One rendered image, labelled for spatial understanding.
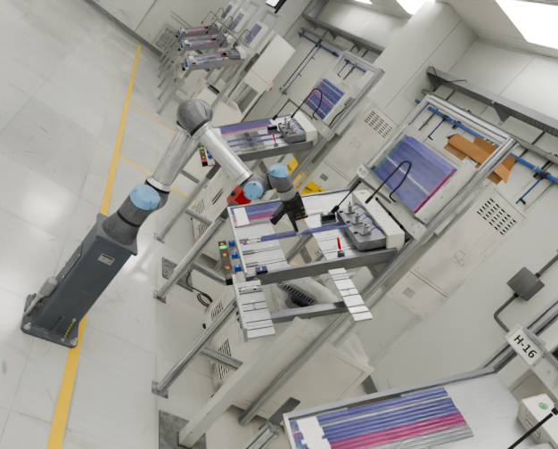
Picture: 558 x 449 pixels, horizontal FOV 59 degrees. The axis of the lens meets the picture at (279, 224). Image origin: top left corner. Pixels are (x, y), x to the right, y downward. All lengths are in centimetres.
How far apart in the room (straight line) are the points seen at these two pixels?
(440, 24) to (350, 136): 235
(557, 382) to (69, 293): 182
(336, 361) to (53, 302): 138
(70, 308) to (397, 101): 425
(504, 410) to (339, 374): 118
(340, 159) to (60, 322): 223
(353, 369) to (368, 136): 173
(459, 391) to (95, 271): 146
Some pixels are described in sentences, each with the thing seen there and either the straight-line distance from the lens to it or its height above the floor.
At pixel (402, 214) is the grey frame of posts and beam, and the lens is 241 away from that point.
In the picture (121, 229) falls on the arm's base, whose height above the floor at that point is 60.
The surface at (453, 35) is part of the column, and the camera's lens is 578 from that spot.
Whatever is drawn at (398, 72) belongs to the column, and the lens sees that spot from 558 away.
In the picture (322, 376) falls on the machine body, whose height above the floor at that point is 44.
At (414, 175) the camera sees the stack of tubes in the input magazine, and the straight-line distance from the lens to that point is 246.
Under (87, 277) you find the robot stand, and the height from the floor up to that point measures 34.
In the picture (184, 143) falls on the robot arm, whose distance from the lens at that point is 213.
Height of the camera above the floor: 153
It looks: 15 degrees down
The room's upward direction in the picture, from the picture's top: 41 degrees clockwise
